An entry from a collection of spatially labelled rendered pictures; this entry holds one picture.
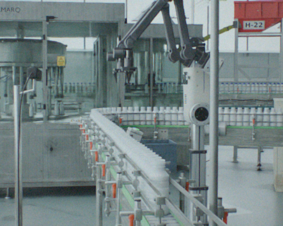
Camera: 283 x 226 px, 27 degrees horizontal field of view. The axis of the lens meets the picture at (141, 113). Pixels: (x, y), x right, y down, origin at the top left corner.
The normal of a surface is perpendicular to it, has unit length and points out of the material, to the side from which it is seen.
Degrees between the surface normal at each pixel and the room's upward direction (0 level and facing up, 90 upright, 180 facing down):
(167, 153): 90
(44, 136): 90
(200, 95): 101
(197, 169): 90
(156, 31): 90
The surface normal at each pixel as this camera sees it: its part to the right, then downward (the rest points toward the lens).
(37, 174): 0.14, 0.05
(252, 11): -0.18, 0.04
